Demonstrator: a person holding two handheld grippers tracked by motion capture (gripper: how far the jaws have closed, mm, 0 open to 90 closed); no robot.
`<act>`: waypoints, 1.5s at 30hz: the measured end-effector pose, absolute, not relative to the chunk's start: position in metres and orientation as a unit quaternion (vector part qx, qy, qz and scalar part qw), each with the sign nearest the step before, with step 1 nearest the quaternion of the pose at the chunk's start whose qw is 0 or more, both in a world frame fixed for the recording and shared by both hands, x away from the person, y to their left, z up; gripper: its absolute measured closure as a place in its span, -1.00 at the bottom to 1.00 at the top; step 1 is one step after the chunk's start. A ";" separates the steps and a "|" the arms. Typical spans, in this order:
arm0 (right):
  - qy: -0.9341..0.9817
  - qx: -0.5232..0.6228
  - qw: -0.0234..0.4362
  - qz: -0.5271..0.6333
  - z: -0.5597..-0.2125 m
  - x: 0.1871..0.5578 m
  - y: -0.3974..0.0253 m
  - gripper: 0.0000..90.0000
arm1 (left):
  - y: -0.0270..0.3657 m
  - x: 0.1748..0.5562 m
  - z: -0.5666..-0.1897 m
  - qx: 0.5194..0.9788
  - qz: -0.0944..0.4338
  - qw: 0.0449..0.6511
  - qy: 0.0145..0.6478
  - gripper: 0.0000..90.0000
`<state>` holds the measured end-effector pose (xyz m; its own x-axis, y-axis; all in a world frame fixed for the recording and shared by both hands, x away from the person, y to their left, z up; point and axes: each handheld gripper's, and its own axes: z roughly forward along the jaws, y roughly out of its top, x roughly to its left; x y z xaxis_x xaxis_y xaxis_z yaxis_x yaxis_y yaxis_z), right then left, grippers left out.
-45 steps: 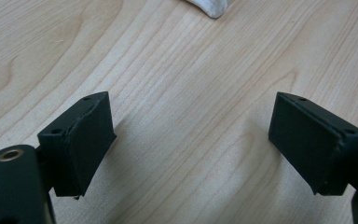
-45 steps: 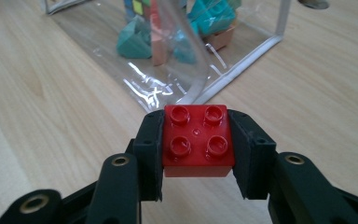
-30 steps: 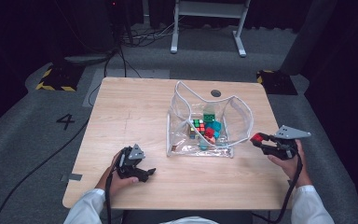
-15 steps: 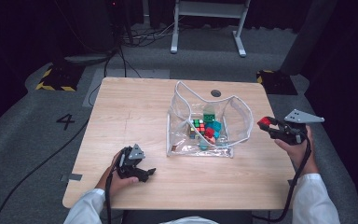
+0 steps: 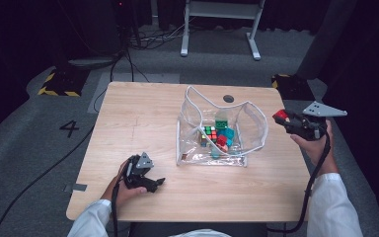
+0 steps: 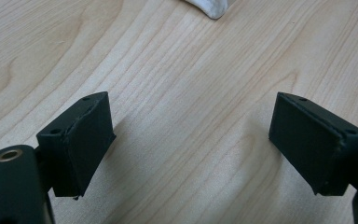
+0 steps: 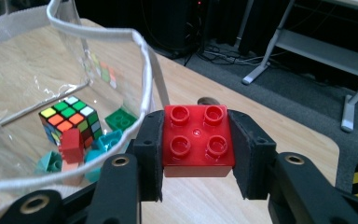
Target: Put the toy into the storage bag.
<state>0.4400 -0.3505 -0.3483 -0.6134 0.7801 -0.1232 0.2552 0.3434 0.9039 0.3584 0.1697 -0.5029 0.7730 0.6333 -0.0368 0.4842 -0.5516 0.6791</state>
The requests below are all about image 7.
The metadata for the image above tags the black equipment stand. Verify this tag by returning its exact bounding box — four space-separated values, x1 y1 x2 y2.
143 0 218 60

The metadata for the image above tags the multicoloured puzzle cube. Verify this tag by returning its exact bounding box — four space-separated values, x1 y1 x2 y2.
38 95 104 149

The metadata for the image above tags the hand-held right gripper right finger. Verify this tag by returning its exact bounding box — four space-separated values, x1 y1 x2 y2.
227 109 278 201

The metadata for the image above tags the dark table grommet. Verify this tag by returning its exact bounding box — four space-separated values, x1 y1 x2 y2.
197 96 222 106

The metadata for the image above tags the bundle of floor cables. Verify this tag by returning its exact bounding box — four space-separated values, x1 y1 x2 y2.
195 38 283 68

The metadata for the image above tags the clear plastic bag white trim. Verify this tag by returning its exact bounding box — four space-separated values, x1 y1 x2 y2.
0 0 172 224

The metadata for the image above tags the red building block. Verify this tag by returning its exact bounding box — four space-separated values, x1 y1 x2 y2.
58 128 86 165
161 105 236 178

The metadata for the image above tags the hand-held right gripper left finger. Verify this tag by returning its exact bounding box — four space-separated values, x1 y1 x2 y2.
132 109 166 203

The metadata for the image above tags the long salmon building block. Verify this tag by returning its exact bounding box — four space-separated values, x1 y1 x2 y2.
61 161 87 188

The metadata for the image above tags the white metal desk frame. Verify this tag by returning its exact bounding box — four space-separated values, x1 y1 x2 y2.
241 0 358 133

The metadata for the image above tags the green building block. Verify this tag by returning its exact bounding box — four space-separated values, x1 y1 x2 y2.
104 106 139 133

